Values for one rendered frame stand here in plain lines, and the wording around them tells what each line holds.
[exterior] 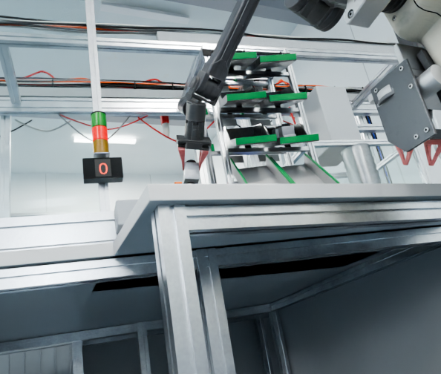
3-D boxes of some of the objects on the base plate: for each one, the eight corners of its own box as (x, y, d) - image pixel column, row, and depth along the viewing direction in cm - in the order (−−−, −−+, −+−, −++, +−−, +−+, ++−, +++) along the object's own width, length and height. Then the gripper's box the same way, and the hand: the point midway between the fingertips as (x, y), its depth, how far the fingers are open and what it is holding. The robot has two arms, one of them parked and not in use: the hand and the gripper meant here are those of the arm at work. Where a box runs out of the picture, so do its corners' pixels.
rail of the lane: (260, 237, 112) (252, 198, 116) (-164, 277, 85) (-156, 224, 89) (253, 243, 117) (246, 205, 121) (-151, 283, 90) (-143, 232, 93)
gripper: (178, 120, 124) (174, 172, 129) (214, 123, 126) (208, 174, 131) (177, 116, 131) (174, 166, 135) (211, 119, 132) (206, 168, 137)
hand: (191, 168), depth 133 cm, fingers closed on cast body, 4 cm apart
